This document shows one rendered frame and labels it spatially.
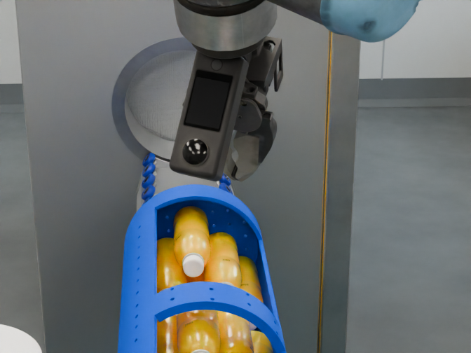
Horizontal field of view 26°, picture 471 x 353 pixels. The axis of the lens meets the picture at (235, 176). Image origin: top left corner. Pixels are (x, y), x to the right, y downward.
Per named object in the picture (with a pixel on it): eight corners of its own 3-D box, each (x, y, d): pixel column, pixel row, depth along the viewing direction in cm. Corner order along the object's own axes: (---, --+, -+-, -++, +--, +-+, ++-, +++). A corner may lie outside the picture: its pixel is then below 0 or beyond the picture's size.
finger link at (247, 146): (278, 150, 109) (275, 92, 102) (263, 193, 106) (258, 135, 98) (250, 146, 110) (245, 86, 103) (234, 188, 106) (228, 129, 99)
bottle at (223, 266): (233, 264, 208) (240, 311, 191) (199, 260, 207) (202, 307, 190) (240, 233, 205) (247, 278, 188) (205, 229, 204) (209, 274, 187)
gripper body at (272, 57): (287, 80, 103) (282, -11, 93) (263, 144, 98) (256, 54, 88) (214, 68, 105) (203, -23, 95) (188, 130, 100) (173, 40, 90)
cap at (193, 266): (207, 262, 190) (208, 267, 189) (193, 276, 191) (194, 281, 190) (192, 250, 189) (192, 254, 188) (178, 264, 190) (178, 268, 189)
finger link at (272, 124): (278, 155, 102) (275, 95, 96) (274, 167, 102) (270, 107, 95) (233, 146, 104) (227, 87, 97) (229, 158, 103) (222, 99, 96)
